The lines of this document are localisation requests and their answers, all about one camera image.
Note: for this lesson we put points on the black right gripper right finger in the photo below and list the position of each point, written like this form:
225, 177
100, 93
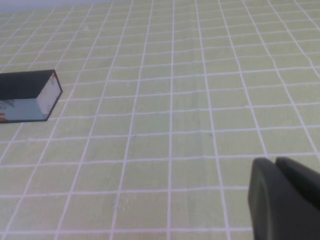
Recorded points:
302, 182

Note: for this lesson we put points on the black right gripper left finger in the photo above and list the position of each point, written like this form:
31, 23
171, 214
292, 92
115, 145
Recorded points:
272, 212

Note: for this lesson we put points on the black printed glasses case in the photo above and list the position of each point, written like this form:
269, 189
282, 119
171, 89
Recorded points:
22, 100

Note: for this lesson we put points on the green white-grid tablecloth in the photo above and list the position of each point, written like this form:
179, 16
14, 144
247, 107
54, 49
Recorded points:
162, 125

